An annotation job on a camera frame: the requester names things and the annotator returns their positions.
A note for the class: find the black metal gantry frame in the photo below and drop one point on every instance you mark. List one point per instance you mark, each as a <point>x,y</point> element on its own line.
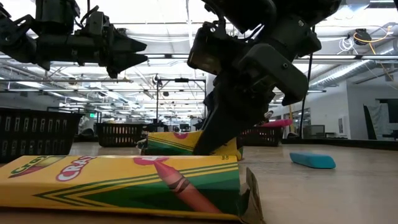
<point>182,80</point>

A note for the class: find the black ceiling-mounted device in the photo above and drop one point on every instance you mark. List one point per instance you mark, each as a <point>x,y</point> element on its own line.
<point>362,36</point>

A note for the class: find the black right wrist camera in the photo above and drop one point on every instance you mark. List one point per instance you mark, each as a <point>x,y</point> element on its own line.
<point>211,49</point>

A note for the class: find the grey metal cabinet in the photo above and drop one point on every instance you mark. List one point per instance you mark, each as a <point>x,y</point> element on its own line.
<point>314,131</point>

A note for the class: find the blue rectangular eraser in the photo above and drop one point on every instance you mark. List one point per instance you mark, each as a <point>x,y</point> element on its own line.
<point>312,160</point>

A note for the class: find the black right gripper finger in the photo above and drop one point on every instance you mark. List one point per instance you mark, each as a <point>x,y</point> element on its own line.
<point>224,127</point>

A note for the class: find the black slotted plastic basket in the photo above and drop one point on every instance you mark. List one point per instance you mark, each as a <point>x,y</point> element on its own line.
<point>119,135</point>
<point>37,133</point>
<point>264,137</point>

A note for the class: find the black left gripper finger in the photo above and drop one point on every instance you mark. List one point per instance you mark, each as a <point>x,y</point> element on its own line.
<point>127,45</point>
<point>124,60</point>

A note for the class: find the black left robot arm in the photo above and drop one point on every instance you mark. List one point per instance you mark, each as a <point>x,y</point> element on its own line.
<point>56,15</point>

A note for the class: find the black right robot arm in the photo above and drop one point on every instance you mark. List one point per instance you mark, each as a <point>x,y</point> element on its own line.
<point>311,9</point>

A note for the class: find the dark wall hanging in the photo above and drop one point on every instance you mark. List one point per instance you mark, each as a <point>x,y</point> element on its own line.
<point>381,121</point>

